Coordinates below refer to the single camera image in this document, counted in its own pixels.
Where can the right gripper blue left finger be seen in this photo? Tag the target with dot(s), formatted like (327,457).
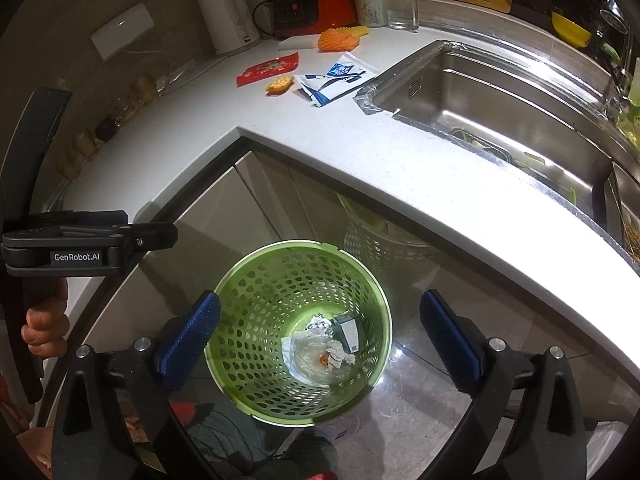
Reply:
(182,340)

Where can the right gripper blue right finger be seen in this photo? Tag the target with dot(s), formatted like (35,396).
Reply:
(457,341)

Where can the orange chip piece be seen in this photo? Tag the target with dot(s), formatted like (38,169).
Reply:
(279,85)

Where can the red snack packet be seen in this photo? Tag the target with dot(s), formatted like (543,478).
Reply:
(270,68)

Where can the blue white wipes packet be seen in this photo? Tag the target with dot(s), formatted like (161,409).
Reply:
(346,75)

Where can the orange foam fruit net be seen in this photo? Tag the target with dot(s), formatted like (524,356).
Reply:
(334,40)

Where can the yellow foam fruit net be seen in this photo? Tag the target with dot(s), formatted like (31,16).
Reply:
(358,31)

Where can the white foam block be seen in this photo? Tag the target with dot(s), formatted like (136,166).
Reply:
(299,43)

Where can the green perforated trash basket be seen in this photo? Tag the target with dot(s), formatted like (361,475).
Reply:
(272,293)

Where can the person's left hand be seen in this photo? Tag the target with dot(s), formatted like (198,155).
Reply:
(46,324)

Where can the small box in basket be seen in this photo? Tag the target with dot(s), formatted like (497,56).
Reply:
(347,330)

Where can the clear plastic wrap in basket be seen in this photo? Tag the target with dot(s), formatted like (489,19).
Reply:
(317,361)

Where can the crumpled foil in basket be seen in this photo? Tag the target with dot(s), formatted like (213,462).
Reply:
(320,326)

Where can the glass jar on counter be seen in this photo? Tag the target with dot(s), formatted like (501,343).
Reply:
(144,88)

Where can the stainless steel sink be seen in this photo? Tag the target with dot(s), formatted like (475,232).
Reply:
(523,113)

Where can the white electric kettle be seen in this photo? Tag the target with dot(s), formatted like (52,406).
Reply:
(229,24)

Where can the clear glass mug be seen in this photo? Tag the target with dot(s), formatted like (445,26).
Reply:
(402,14)

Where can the white patterned ceramic cup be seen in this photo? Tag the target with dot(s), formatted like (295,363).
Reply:
(371,13)

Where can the red black rice cooker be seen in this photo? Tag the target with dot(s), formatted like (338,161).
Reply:
(307,17)

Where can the white wall socket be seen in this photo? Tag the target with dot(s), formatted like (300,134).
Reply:
(122,30)

